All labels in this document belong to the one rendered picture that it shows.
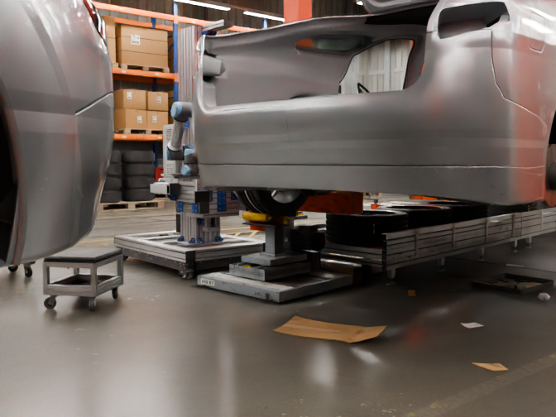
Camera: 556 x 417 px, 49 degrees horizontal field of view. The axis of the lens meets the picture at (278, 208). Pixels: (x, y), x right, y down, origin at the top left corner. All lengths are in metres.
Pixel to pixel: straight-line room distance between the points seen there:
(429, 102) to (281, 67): 1.78
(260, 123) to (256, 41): 1.02
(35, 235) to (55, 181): 0.11
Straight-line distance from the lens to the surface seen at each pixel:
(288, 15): 5.11
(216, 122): 3.28
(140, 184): 11.87
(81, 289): 3.99
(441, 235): 5.28
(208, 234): 5.30
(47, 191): 1.22
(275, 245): 4.52
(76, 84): 1.28
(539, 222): 7.20
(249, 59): 3.94
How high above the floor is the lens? 0.93
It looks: 5 degrees down
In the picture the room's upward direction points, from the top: straight up
